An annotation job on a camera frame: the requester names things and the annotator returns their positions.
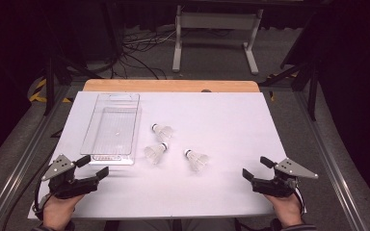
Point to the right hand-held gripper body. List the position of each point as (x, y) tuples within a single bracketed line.
[(274, 187)]

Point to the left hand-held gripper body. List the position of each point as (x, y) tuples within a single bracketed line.
[(65, 187)]

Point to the yellow black hazard tape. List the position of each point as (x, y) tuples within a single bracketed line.
[(38, 96)]

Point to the clear plastic bin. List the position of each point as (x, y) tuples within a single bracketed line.
[(112, 131)]

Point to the wooden table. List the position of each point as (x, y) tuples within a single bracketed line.
[(141, 86)]

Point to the white table cover sheet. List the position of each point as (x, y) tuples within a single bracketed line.
[(221, 128)]

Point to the aluminium floor rail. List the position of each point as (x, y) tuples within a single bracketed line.
[(327, 154), (22, 160)]

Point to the white metal stand frame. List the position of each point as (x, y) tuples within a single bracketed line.
[(218, 20)]

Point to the black metal stand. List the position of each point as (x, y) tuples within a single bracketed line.
[(313, 96)]

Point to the black tripod stand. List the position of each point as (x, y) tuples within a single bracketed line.
[(48, 86)]

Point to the person's left hand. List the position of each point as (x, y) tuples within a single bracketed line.
[(59, 211)]

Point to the white feather shuttlecock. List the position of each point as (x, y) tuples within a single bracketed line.
[(197, 159), (155, 153), (163, 132)]

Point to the person's right hand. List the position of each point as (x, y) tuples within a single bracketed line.
[(285, 210)]

